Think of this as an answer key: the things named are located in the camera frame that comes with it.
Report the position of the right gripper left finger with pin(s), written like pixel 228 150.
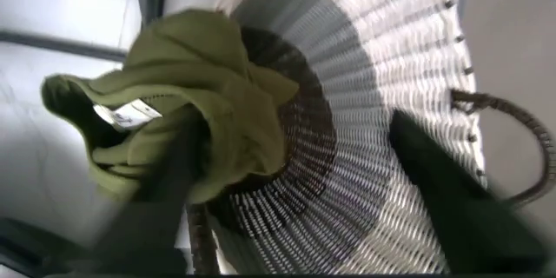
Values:
pixel 147 234

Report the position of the olive green garment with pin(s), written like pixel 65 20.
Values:
pixel 208 78

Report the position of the white laundry basket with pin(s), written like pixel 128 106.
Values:
pixel 391 74

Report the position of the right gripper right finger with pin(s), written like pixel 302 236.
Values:
pixel 469 226

